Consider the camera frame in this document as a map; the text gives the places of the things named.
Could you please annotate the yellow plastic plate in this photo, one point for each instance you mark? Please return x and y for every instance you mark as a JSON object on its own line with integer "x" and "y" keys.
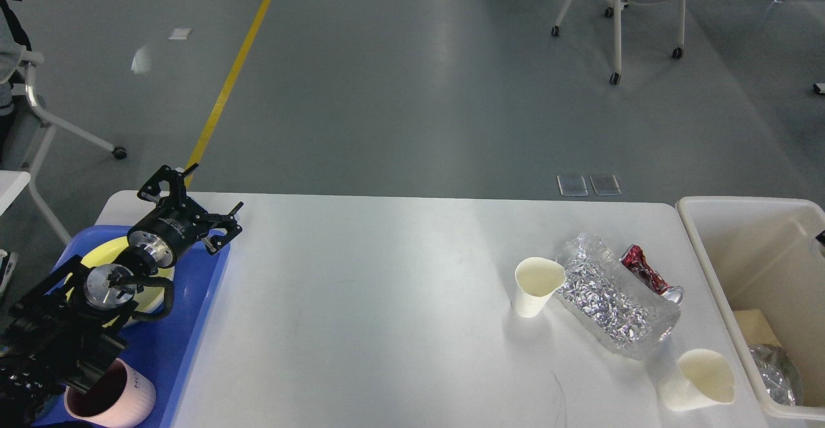
{"x": 103, "y": 251}

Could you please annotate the right floor socket plate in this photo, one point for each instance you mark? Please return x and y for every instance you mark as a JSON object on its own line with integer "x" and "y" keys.
{"x": 605, "y": 184}

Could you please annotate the left floor socket plate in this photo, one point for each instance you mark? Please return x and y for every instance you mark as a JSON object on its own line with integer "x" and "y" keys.
{"x": 572, "y": 185}

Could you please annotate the pink ceramic mug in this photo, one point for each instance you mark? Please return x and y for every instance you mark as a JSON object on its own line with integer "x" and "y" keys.
{"x": 122, "y": 397}

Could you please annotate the white paper cup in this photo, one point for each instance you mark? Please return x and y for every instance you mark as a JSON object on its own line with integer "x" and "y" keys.
{"x": 537, "y": 278}
{"x": 701, "y": 378}

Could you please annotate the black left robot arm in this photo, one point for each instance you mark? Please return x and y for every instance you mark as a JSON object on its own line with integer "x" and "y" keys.
{"x": 65, "y": 333}

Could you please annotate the small white side table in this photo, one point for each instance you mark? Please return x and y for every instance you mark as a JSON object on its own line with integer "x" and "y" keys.
{"x": 12, "y": 184}

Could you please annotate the crushed red soda can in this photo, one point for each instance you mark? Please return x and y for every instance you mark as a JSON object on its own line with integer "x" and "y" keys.
{"x": 635, "y": 261}

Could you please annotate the beige plastic bin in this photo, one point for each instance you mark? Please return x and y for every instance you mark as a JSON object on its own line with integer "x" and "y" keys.
{"x": 762, "y": 253}

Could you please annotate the white office chair left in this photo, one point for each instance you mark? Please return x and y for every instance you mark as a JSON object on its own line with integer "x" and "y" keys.
{"x": 31, "y": 134}

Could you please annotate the aluminium foil front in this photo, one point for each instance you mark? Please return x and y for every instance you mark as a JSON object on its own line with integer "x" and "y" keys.
{"x": 778, "y": 373}

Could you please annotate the brown cardboard in bin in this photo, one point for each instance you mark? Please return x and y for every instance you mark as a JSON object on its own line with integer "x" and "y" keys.
{"x": 755, "y": 329}

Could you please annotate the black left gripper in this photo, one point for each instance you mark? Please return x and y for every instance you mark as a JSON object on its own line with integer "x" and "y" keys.
{"x": 177, "y": 222}

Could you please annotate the blue plastic tray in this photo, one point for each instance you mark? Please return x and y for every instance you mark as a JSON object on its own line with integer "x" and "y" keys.
{"x": 163, "y": 351}

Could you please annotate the floor socket plate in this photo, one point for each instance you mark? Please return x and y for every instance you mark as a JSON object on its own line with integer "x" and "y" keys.
{"x": 605, "y": 184}
{"x": 572, "y": 185}

